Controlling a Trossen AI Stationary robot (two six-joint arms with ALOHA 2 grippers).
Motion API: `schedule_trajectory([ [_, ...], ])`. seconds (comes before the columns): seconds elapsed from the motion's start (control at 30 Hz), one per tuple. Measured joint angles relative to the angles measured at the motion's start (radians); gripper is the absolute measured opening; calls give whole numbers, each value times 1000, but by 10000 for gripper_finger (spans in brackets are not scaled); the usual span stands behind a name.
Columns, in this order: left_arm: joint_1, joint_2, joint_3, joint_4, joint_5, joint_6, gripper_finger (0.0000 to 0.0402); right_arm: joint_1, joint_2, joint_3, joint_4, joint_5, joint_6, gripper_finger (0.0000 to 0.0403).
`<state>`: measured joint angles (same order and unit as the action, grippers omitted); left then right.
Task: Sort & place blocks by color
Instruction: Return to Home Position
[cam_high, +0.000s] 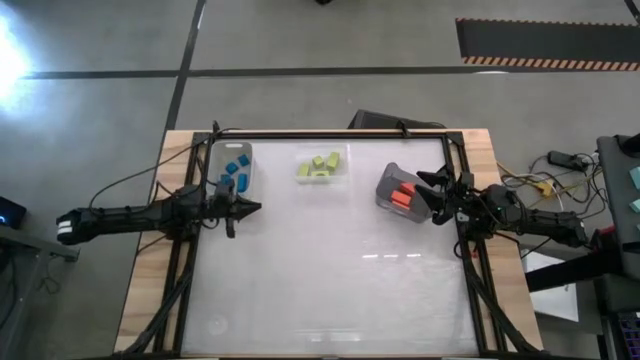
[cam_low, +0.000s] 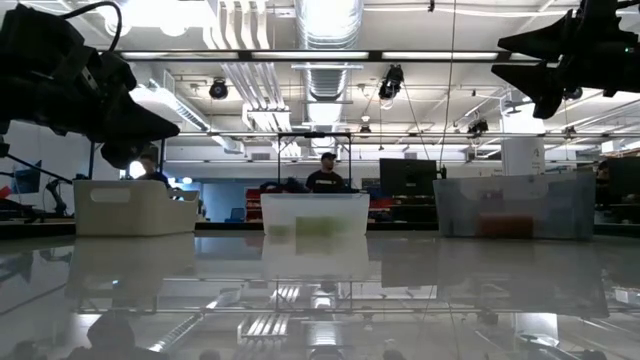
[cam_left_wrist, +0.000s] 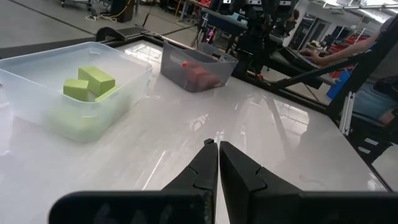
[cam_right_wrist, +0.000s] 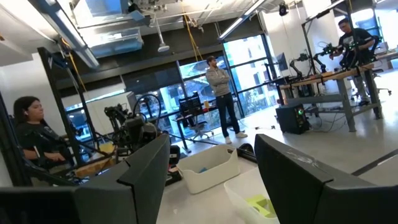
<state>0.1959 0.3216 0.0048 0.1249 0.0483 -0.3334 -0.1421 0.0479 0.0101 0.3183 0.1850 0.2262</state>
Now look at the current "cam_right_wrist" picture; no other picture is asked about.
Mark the black desk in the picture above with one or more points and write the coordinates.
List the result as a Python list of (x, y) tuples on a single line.
[(180, 130)]

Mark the long ceiling light strip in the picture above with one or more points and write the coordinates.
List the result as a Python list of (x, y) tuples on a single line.
[(239, 21)]

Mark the white hanging lamp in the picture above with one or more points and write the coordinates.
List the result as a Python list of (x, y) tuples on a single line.
[(163, 48)]

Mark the translucent white plastic bin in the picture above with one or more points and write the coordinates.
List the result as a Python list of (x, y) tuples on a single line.
[(239, 193)]

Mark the blue wedge block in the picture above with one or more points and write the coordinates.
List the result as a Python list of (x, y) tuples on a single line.
[(203, 170)]

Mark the wooden workbench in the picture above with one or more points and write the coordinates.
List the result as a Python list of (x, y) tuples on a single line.
[(345, 102)]

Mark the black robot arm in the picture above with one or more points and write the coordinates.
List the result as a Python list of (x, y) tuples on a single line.
[(329, 49), (295, 67)]

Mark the black crate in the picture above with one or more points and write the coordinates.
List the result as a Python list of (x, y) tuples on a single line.
[(190, 105)]

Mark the black workstation frame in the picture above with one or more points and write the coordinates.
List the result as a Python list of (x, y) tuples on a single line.
[(308, 46)]

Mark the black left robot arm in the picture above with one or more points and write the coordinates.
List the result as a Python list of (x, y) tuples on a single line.
[(115, 118)]

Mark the black computer tower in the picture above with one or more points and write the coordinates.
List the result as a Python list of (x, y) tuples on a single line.
[(290, 119)]

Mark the person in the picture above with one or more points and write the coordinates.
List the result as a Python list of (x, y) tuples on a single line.
[(220, 84), (354, 40), (34, 137)]

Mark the yellow cup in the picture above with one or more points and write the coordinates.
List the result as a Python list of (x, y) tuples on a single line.
[(206, 104)]

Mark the white opaque plastic bin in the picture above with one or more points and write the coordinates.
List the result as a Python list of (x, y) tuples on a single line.
[(211, 180)]

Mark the black track spotlight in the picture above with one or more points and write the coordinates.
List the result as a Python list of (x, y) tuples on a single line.
[(283, 8)]

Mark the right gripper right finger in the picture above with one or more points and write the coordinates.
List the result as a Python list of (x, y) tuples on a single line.
[(304, 193)]

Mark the grey monitor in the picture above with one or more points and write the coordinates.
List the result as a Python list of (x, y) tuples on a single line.
[(282, 61)]

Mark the blue translucent ceiling box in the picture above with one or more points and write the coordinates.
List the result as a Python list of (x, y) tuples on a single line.
[(118, 43)]

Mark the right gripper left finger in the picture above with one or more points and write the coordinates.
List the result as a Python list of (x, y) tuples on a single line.
[(130, 193)]

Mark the yellow container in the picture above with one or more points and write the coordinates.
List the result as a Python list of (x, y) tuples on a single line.
[(107, 147)]

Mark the green arch block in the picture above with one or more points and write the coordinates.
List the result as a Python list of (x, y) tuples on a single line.
[(268, 209)]

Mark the black aluminium rig frame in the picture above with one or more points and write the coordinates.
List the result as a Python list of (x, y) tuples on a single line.
[(60, 93)]

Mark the grey office chair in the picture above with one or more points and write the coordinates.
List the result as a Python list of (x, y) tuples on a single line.
[(199, 126)]

